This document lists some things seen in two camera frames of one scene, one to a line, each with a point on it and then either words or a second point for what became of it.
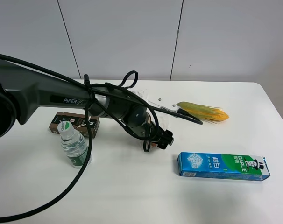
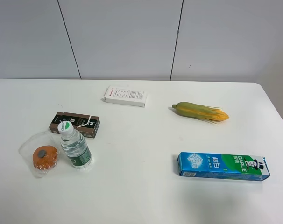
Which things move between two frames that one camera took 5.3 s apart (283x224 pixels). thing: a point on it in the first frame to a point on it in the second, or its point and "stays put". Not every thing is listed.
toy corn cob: (208, 113) stays put
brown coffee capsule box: (79, 122) stays put
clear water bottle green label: (74, 145) stays put
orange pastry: (153, 144) to (41, 151)
